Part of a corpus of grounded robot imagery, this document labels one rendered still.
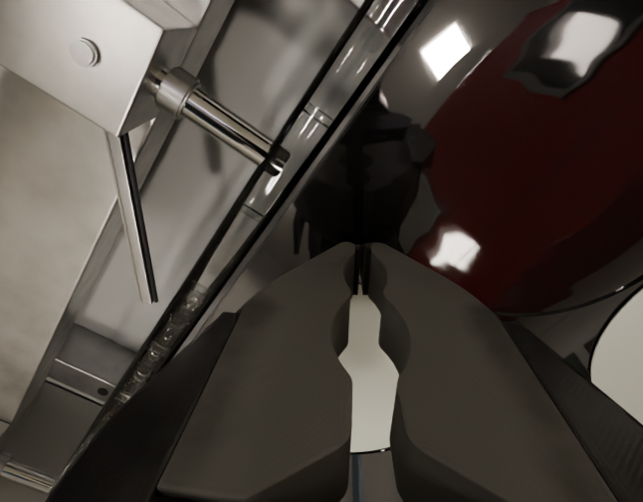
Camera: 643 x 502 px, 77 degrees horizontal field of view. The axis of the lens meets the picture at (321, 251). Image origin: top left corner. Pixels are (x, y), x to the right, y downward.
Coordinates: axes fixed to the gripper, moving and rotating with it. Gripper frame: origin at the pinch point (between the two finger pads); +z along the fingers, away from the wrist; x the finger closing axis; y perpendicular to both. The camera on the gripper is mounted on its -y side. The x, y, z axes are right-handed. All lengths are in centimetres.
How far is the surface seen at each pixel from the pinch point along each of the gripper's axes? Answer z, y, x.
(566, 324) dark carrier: 1.5, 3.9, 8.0
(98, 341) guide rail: 9.0, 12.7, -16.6
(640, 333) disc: 1.4, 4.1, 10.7
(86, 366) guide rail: 6.9, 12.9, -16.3
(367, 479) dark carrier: 1.5, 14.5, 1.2
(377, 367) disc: 1.5, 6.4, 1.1
